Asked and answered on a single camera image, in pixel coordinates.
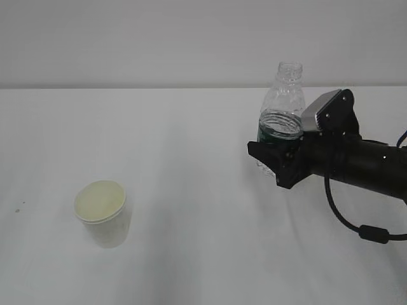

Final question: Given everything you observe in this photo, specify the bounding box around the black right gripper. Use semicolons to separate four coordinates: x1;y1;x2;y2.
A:
247;136;321;189

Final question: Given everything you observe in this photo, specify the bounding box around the clear water bottle green label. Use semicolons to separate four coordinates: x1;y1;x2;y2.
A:
256;61;307;179

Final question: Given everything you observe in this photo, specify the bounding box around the white paper cup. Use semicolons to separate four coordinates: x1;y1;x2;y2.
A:
73;180;131;248

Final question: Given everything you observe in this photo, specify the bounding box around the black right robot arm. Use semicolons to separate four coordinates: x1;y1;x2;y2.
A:
247;89;406;200

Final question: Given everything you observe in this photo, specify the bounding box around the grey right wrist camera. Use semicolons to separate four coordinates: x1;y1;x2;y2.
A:
301;89;341;132

